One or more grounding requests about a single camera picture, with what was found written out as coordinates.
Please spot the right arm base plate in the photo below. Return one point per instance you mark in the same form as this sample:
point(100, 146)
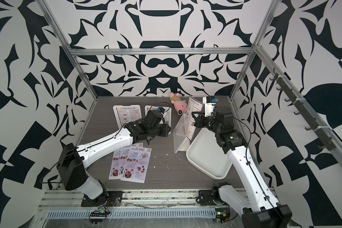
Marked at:
point(209, 198)

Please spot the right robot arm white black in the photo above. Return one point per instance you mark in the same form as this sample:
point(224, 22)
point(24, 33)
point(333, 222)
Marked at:
point(260, 208)

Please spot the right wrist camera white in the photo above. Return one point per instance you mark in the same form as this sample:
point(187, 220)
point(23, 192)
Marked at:
point(209, 105)

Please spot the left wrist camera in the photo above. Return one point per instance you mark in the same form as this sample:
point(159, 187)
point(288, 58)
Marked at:
point(161, 110)

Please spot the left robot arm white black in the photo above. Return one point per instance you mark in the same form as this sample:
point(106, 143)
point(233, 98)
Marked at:
point(74, 160)

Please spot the left circuit board with wires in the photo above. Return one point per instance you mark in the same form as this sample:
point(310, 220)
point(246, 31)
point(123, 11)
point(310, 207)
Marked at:
point(100, 214)

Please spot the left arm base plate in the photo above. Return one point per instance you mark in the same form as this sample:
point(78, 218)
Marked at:
point(114, 196)

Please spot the wall hook rail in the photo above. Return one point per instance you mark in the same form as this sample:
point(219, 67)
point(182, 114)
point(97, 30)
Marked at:
point(324, 133)

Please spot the pink striped plush toy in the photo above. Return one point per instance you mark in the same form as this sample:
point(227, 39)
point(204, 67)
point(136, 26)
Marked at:
point(180, 105)

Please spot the pink special menu sheet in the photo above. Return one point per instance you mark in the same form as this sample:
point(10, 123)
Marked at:
point(124, 155)

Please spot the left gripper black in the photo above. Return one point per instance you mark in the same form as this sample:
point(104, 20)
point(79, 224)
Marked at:
point(165, 130)

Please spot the right circuit board with wires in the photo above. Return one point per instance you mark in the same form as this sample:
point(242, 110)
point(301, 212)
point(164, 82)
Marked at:
point(223, 214)

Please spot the white plastic tray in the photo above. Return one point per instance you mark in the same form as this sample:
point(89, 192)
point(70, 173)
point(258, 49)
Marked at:
point(205, 154)

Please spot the circuit board with wires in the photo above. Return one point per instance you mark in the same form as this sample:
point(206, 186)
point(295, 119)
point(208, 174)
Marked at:
point(223, 214)
point(100, 214)

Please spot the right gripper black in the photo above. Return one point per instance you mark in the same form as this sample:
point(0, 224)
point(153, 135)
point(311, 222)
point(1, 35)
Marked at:
point(197, 118)

